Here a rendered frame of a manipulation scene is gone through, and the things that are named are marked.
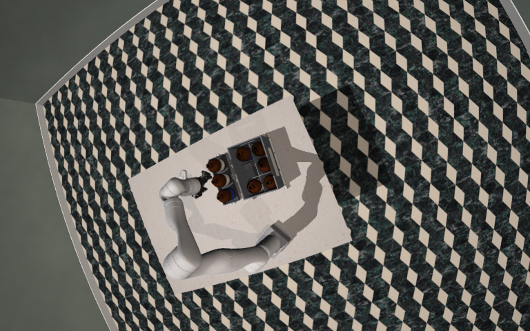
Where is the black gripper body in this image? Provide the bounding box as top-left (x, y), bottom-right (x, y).
top-left (193, 176), bottom-right (204, 194)

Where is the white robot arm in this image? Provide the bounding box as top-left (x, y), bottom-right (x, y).
top-left (159, 170), bottom-right (280, 280)

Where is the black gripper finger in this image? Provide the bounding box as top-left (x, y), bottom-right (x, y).
top-left (201, 170), bottom-right (212, 184)
top-left (192, 187), bottom-right (208, 199)

